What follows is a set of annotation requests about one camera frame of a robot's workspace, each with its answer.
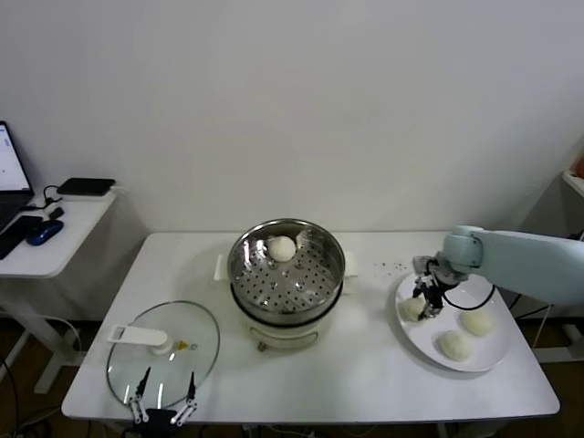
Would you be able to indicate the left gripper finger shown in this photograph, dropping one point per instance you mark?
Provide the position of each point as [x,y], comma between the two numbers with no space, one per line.
[192,388]
[142,385]

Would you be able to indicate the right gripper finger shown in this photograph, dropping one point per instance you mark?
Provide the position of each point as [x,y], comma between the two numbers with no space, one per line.
[419,292]
[430,312]

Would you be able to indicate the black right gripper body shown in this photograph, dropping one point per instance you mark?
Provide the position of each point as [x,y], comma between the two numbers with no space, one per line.
[434,289]

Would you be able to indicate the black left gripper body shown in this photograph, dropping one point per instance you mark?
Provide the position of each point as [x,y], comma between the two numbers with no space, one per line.
[157,416]

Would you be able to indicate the white steamed baozi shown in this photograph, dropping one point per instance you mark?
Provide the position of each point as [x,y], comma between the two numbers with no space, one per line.
[478,322]
[409,310]
[454,345]
[280,248]

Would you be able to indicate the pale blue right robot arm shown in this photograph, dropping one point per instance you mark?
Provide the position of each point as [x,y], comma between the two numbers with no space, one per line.
[524,260]

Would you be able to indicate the stainless steel steamer basket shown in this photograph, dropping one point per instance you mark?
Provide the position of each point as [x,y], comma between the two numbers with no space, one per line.
[255,283]

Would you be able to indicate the scattered dark crumbs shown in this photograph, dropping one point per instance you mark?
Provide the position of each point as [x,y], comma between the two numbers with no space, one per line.
[392,266]

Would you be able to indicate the white round plate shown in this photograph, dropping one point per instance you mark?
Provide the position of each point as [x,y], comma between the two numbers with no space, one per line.
[479,356]

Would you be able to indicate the white power strip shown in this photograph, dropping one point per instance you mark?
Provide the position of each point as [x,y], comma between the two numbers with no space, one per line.
[572,331]

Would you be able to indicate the white side desk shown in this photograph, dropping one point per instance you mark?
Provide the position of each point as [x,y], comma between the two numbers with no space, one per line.
[68,246]

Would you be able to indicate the blue computer mouse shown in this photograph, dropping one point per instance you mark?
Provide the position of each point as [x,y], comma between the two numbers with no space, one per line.
[44,232]

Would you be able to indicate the orange object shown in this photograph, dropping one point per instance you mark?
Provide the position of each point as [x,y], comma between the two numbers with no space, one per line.
[580,169]

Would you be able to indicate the small black adapter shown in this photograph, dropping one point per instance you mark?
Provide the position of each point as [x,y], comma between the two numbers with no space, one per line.
[57,212]

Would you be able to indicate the black smartphone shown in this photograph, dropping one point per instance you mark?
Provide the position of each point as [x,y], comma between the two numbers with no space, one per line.
[18,235]

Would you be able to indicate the flat black box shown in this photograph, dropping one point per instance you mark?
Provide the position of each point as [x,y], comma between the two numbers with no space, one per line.
[86,184]

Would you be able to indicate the black laptop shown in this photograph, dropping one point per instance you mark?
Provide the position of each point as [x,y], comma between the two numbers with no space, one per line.
[13,159]

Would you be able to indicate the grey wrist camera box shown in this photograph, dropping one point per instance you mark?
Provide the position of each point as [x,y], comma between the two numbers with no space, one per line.
[422,263]

